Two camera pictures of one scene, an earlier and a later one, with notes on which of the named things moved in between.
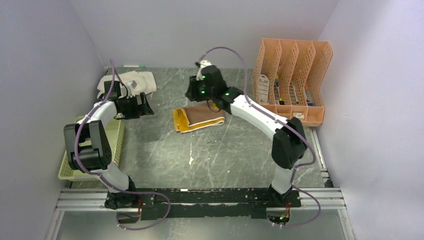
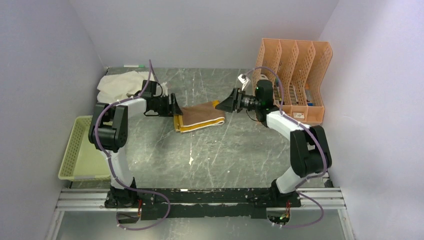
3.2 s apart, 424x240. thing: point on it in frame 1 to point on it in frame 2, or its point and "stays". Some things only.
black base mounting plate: (207, 203) stays
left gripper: (139, 110) to (171, 110)
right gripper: (192, 92) to (233, 102)
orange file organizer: (287, 78) stays
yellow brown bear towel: (190, 118) stays
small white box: (300, 115) stays
